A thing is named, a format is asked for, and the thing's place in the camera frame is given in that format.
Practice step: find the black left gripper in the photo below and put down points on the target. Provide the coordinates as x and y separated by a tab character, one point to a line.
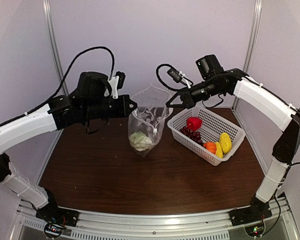
123	112

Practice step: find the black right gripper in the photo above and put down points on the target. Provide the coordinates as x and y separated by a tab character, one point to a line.
187	100

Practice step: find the clear zip top bag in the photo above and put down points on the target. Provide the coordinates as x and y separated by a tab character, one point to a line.
150	115

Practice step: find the red toy bell pepper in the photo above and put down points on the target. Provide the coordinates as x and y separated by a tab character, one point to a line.
194	123

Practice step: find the white toy cauliflower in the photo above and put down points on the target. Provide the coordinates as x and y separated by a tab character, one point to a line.
140	142

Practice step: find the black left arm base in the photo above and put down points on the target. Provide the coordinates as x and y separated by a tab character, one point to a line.
57	212

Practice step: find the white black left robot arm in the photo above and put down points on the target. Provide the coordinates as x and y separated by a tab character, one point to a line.
95	97

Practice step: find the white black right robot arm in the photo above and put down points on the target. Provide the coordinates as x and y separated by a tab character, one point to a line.
235	82

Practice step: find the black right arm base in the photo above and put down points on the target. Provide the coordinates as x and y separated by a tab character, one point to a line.
256	211

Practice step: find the dark red toy grapes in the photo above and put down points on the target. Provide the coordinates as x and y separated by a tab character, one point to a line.
193	135

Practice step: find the white perforated plastic basket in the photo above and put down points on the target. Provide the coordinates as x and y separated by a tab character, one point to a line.
213	125

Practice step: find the orange toy pumpkin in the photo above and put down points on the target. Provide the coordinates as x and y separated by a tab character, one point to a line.
211	147

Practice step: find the yellow toy pepper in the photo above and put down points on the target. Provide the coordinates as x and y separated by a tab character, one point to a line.
225	142

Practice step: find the yellow toy banana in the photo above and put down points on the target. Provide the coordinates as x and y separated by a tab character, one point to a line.
219	152

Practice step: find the left round circuit board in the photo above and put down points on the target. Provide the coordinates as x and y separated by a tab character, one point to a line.
52	230

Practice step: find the round circuit board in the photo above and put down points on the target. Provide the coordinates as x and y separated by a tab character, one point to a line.
255	230
52	230

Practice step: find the right round circuit board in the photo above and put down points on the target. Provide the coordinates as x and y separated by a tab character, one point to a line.
255	230

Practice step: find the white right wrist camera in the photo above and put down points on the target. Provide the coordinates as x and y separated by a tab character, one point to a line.
179	77

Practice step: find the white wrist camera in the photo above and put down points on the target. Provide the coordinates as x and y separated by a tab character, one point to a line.
179	77
116	83

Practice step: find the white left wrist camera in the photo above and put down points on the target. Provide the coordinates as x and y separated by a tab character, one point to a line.
116	83

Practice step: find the right aluminium frame post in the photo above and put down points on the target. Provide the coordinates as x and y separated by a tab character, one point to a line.
254	31

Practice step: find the aluminium frame post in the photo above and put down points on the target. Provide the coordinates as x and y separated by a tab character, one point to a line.
52	38
254	31

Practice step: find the left aluminium frame post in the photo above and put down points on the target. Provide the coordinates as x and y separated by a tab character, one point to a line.
52	38

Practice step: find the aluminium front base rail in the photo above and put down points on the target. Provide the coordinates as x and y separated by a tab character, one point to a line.
213	225

